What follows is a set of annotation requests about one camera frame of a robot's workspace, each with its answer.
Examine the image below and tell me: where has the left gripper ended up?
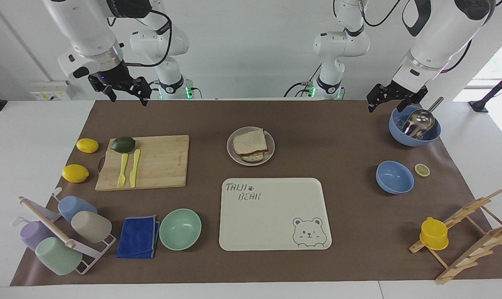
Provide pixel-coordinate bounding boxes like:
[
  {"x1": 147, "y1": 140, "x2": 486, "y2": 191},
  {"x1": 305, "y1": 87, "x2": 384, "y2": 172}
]
[{"x1": 367, "y1": 80, "x2": 428, "y2": 113}]

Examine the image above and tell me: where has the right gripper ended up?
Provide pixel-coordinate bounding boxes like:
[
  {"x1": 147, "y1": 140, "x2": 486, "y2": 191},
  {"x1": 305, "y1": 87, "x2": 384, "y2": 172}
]
[{"x1": 88, "y1": 62, "x2": 152, "y2": 107}]

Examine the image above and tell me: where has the grey round plate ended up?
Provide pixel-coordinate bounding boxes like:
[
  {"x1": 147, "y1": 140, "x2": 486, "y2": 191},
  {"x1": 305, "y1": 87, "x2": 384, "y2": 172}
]
[{"x1": 227, "y1": 127, "x2": 275, "y2": 167}]

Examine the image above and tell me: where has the sandwich bread slice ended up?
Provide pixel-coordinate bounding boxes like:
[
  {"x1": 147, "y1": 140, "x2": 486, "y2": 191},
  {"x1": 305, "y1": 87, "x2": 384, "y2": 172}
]
[{"x1": 232, "y1": 128, "x2": 269, "y2": 157}]

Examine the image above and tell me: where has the sandwich base with filling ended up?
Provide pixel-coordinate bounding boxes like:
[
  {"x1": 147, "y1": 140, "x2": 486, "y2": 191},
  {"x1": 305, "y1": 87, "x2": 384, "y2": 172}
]
[{"x1": 239, "y1": 151, "x2": 265, "y2": 163}]

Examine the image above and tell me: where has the metal ladle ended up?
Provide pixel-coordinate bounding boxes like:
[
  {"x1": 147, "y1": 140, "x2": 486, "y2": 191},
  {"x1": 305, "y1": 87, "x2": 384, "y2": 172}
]
[{"x1": 402, "y1": 97, "x2": 444, "y2": 140}]

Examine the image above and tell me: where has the large blue bowl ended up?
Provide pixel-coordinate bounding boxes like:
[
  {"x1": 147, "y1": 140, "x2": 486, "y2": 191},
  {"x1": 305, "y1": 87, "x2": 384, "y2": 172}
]
[{"x1": 389, "y1": 105, "x2": 441, "y2": 147}]

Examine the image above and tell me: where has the dark green avocado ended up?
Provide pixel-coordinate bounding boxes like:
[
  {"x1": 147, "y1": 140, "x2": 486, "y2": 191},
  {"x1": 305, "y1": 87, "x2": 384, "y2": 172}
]
[{"x1": 111, "y1": 136, "x2": 136, "y2": 154}]

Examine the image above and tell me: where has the yellow lemon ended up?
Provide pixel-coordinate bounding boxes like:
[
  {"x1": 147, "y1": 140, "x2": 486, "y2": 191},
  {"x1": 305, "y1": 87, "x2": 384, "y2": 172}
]
[
  {"x1": 62, "y1": 164, "x2": 90, "y2": 183},
  {"x1": 76, "y1": 138, "x2": 99, "y2": 153}
]

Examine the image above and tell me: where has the yellow-green plastic fork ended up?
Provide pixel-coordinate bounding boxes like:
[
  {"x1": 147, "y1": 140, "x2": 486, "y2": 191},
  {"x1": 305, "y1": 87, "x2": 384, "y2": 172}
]
[{"x1": 117, "y1": 153, "x2": 129, "y2": 188}]

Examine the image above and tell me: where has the yellow-green plastic knife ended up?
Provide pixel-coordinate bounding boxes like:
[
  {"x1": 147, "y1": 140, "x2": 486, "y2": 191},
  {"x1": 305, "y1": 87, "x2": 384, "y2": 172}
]
[{"x1": 129, "y1": 149, "x2": 141, "y2": 188}]

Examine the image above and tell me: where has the small blue bowl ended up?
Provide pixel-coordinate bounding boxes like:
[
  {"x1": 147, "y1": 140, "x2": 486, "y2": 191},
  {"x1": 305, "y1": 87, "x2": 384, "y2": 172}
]
[{"x1": 375, "y1": 161, "x2": 415, "y2": 194}]

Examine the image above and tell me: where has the wooden cutting board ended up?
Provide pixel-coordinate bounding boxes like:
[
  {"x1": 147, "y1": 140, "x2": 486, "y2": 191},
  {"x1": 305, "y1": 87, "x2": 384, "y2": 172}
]
[{"x1": 95, "y1": 135, "x2": 190, "y2": 192}]

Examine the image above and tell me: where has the blue cup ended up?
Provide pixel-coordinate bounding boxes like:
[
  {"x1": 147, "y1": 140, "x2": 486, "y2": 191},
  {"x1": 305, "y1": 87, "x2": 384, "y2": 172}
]
[{"x1": 58, "y1": 196, "x2": 98, "y2": 223}]

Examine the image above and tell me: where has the wooden drying rack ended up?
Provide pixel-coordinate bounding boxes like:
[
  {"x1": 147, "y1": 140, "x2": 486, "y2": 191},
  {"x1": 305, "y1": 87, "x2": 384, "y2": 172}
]
[{"x1": 409, "y1": 190, "x2": 502, "y2": 285}]

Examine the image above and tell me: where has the beige cup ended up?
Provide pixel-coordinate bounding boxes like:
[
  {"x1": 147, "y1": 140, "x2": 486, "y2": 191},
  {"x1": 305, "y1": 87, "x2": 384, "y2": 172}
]
[{"x1": 71, "y1": 211, "x2": 112, "y2": 243}]

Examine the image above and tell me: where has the yellow cup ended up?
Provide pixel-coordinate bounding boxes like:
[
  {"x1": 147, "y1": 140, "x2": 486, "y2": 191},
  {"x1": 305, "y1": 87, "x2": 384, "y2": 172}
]
[{"x1": 419, "y1": 217, "x2": 449, "y2": 251}]

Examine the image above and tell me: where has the blue folded cloth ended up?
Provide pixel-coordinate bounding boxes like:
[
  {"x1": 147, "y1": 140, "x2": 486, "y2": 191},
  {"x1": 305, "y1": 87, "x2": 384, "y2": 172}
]
[{"x1": 117, "y1": 215, "x2": 161, "y2": 259}]

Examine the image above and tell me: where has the green bowl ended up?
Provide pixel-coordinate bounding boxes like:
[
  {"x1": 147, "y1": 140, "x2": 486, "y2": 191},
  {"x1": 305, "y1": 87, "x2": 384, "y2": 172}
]
[{"x1": 159, "y1": 208, "x2": 202, "y2": 251}]

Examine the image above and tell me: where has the white cup rack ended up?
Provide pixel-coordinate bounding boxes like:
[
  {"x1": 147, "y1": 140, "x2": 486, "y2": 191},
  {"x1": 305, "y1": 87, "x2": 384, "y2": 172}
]
[{"x1": 10, "y1": 188, "x2": 117, "y2": 275}]

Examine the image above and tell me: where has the cream tray with bear print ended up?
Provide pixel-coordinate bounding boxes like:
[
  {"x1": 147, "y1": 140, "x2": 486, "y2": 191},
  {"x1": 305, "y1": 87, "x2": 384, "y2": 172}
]
[{"x1": 219, "y1": 178, "x2": 332, "y2": 251}]

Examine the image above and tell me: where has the purple cup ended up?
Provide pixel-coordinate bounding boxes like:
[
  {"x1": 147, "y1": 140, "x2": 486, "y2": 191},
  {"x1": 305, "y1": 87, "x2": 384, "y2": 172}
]
[{"x1": 19, "y1": 221, "x2": 54, "y2": 251}]

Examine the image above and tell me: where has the green cup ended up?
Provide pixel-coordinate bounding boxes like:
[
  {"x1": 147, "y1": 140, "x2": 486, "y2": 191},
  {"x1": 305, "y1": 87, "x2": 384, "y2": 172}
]
[{"x1": 35, "y1": 237, "x2": 83, "y2": 276}]

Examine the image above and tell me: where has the black cable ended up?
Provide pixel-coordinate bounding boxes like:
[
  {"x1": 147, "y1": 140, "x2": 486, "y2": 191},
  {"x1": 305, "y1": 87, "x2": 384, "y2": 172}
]
[
  {"x1": 359, "y1": 0, "x2": 403, "y2": 28},
  {"x1": 124, "y1": 9, "x2": 173, "y2": 68},
  {"x1": 440, "y1": 37, "x2": 473, "y2": 74},
  {"x1": 283, "y1": 64, "x2": 323, "y2": 98}
]

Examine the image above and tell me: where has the white wall socket box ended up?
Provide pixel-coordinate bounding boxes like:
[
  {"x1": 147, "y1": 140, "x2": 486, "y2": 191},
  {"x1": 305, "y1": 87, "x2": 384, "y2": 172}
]
[{"x1": 29, "y1": 81, "x2": 72, "y2": 101}]

